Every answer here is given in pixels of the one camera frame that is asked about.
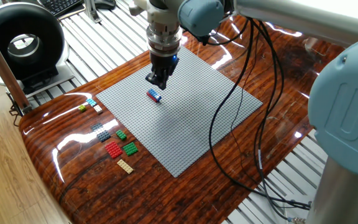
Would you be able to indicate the green square Lego plate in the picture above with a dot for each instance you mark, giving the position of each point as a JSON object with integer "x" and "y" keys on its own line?
{"x": 130, "y": 148}

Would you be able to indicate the red long Lego brick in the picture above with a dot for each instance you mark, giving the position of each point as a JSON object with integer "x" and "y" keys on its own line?
{"x": 151, "y": 97}

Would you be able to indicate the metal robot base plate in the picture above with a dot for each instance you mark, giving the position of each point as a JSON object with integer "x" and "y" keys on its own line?
{"x": 295, "y": 214}

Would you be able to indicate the dark grey Lego plate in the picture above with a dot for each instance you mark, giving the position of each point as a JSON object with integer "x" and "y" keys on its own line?
{"x": 101, "y": 132}

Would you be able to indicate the white small Lego brick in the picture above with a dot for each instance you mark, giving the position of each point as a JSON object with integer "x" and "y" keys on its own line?
{"x": 98, "y": 109}

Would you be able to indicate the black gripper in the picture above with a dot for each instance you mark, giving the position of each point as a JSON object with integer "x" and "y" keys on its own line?
{"x": 163, "y": 67}

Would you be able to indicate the grey Lego baseplate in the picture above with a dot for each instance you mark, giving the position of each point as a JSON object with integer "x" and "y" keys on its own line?
{"x": 179, "y": 124}

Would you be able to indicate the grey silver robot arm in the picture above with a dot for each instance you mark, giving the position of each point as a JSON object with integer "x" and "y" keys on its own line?
{"x": 346, "y": 105}

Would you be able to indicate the tan Lego plate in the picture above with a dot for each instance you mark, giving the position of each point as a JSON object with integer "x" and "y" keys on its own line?
{"x": 125, "y": 166}

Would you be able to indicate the brown wooden pole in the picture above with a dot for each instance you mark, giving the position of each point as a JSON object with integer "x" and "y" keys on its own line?
{"x": 2, "y": 68}

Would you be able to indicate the blue long Lego brick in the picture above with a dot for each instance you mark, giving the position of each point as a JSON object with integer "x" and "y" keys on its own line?
{"x": 154, "y": 94}

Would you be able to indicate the black keyboard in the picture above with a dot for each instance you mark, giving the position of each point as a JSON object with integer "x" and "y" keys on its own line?
{"x": 61, "y": 6}

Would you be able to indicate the black computer mouse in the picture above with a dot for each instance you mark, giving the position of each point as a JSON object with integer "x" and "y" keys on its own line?
{"x": 104, "y": 4}

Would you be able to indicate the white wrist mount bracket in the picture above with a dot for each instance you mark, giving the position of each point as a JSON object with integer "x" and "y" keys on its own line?
{"x": 158, "y": 14}

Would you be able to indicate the red Lego plate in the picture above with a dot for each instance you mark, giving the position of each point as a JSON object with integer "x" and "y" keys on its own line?
{"x": 113, "y": 149}

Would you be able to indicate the light blue small Lego brick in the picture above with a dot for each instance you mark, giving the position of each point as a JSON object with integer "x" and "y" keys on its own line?
{"x": 91, "y": 102}

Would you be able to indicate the aluminium bracket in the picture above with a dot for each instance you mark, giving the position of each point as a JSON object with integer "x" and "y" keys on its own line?
{"x": 92, "y": 12}

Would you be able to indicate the lime green small Lego brick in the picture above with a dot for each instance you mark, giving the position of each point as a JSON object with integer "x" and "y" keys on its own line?
{"x": 82, "y": 108}

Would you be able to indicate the glossy wood-grain table mat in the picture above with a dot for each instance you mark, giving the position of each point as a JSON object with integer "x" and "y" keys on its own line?
{"x": 166, "y": 199}

